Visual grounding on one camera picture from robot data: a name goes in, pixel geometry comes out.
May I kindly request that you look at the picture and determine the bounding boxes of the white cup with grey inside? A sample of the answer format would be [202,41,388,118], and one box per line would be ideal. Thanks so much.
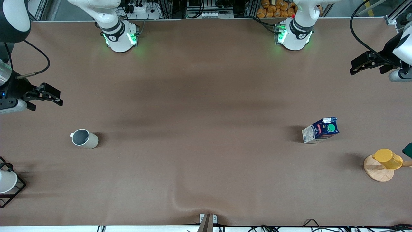
[70,129,99,150]

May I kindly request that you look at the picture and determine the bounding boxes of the blue milk carton green cap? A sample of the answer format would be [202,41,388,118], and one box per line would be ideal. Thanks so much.
[302,116,340,144]

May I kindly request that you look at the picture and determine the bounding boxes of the yellow cup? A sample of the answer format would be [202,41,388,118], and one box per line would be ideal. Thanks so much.
[372,148,404,170]

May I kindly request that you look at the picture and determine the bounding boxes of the pile of orange buns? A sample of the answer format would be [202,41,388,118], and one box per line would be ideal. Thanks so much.
[256,0,298,19]

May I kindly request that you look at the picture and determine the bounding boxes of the wooden mug stand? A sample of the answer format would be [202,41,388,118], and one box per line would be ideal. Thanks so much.
[363,154,412,183]

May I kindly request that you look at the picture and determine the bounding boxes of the white power strip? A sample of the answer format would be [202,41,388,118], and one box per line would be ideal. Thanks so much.
[126,0,162,20]

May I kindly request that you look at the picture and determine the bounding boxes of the brown table cover mat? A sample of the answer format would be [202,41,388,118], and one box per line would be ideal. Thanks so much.
[0,18,412,227]

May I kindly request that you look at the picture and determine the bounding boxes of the white device with sockets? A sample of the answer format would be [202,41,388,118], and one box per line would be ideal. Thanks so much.
[186,0,234,19]

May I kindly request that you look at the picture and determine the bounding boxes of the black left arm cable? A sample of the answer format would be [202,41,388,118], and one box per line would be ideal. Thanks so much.
[350,0,392,63]

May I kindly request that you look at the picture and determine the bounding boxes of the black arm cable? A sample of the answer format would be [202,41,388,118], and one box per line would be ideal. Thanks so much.
[15,40,51,80]
[350,0,392,63]

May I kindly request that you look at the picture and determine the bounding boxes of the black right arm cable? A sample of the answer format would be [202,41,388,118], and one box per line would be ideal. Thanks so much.
[15,40,51,80]

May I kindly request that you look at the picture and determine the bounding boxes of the aluminium frame profile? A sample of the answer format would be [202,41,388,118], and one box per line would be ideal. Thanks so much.
[27,0,49,22]
[384,0,412,26]

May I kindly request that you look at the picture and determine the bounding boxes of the black wire rack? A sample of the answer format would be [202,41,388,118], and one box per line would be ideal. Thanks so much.
[0,156,27,208]

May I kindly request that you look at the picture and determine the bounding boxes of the black floor cables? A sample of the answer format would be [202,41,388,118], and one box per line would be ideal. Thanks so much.
[246,218,412,232]

